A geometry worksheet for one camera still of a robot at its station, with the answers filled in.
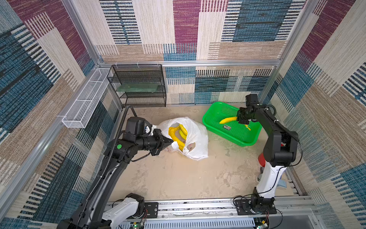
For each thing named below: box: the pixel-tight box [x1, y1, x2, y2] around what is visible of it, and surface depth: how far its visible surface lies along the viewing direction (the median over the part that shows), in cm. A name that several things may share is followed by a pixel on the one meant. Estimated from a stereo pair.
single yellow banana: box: [219, 116, 238, 125], surface depth 98 cm
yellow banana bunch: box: [168, 124, 188, 151], surface depth 98 cm
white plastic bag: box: [157, 116, 209, 161], surface depth 86 cm
